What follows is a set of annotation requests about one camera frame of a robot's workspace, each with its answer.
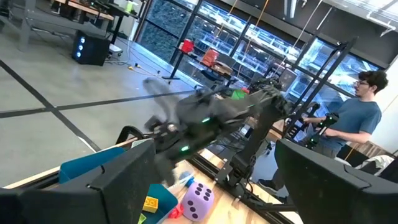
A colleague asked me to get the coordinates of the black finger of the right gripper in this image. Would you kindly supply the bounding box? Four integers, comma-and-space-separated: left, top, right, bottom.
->
154, 153, 177, 188
142, 77, 182, 124

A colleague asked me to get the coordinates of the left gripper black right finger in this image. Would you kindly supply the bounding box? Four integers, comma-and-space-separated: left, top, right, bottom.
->
275, 139, 398, 224

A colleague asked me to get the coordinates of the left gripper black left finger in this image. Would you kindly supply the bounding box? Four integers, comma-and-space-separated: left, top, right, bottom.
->
0, 139, 156, 224

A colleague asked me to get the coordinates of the yellow toy brick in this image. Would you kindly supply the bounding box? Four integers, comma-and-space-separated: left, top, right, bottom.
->
142, 196, 159, 213

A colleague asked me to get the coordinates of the purple foam die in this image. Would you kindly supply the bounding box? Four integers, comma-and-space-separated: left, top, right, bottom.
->
181, 181, 215, 222

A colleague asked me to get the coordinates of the blue plastic bin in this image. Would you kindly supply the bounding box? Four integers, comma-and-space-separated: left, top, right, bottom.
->
58, 146, 180, 224

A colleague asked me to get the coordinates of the blue sloped toy brick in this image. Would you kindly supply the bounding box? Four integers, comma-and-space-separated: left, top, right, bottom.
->
182, 172, 195, 188

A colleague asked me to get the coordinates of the white cloth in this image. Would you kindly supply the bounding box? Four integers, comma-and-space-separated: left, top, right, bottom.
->
335, 154, 396, 175

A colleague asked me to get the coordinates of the red box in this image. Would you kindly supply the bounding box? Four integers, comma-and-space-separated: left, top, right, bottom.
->
180, 39, 195, 54

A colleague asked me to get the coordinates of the orange box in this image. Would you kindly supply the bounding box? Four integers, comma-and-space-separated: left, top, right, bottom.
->
201, 48, 220, 68

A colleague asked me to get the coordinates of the green background bin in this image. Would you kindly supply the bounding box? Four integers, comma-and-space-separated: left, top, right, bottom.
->
231, 89, 249, 100

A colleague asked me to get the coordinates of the person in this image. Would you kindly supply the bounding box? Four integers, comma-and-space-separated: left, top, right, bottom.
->
257, 70, 389, 194

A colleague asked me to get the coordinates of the black computer tower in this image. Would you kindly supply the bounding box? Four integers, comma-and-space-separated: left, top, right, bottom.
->
72, 30, 111, 67

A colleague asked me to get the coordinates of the wooden office desk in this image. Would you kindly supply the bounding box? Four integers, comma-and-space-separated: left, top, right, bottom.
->
51, 0, 140, 45

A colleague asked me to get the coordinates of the yellow floor cable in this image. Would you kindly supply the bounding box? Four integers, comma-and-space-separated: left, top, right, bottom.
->
126, 61, 162, 77

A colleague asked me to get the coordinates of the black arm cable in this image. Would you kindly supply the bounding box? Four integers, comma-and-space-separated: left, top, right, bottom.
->
115, 125, 146, 146

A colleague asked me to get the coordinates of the black background rig frame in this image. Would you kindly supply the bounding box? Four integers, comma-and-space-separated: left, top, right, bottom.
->
281, 36, 359, 141

